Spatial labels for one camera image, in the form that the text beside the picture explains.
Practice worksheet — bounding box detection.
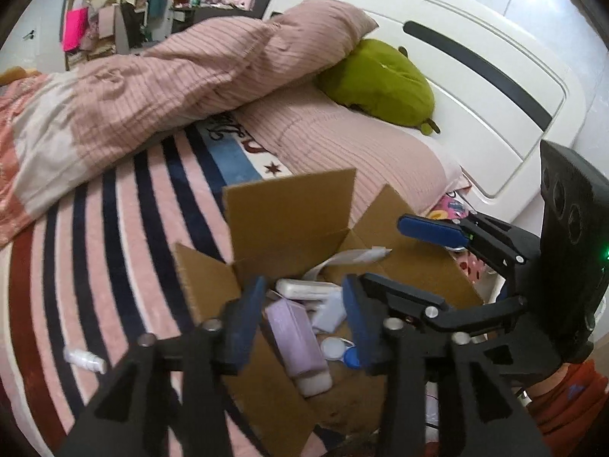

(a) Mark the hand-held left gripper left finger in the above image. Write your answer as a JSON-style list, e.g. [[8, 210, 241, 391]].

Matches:
[[57, 276, 267, 457]]

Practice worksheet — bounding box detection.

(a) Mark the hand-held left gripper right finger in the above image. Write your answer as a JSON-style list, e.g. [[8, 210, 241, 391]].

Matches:
[[341, 273, 553, 457]]

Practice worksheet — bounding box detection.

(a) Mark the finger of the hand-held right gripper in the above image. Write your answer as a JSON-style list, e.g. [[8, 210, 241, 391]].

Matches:
[[362, 272, 529, 334], [398, 212, 543, 279]]

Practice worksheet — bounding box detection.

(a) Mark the white contact lens case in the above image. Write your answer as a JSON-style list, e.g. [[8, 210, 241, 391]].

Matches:
[[320, 337, 355, 363]]

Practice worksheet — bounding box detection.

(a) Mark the light blue small device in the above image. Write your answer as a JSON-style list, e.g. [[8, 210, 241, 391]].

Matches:
[[311, 290, 348, 333]]

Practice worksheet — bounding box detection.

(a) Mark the purple rectangular box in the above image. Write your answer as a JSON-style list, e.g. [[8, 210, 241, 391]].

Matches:
[[264, 299, 334, 397]]

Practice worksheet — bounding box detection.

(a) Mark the white power bank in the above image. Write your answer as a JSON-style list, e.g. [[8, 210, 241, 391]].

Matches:
[[275, 278, 343, 302]]

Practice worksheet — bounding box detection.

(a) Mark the cardboard box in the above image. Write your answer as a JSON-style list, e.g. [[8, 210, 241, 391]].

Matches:
[[172, 168, 483, 457]]

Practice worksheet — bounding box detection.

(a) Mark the white spray bottle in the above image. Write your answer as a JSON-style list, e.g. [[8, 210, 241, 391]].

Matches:
[[63, 347, 108, 374]]

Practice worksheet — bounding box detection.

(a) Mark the person's right forearm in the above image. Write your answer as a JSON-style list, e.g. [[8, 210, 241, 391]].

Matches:
[[523, 359, 609, 443]]

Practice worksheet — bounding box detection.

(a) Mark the colourful printed cloth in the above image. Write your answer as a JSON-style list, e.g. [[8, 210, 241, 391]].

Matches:
[[428, 190, 496, 291]]

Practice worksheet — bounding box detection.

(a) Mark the white packing tape strip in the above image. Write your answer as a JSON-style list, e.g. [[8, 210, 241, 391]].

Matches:
[[302, 245, 395, 283]]

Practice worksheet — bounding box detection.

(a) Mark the pink ribbed pillow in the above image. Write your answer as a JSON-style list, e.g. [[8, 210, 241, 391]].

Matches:
[[233, 90, 462, 215]]

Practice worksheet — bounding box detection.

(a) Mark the green plush pillow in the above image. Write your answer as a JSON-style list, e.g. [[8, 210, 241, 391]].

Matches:
[[316, 38, 441, 135]]

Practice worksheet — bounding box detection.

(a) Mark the white bed headboard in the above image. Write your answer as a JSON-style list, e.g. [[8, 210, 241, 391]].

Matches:
[[261, 0, 591, 305]]

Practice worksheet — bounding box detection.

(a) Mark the pink grey patchwork duvet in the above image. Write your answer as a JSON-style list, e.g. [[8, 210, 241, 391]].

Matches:
[[0, 0, 379, 248]]

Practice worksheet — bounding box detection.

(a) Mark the dark desk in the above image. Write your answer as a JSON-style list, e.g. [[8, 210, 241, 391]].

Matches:
[[169, 2, 260, 34]]

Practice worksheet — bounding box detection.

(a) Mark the pale pink paper bag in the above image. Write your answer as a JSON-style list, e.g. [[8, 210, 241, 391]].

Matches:
[[97, 6, 117, 39]]

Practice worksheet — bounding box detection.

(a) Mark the brown plush toy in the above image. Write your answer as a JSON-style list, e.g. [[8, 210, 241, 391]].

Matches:
[[0, 67, 39, 85]]

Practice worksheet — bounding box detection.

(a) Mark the bright pink gift bag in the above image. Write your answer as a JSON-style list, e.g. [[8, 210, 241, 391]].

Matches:
[[63, 8, 89, 52]]

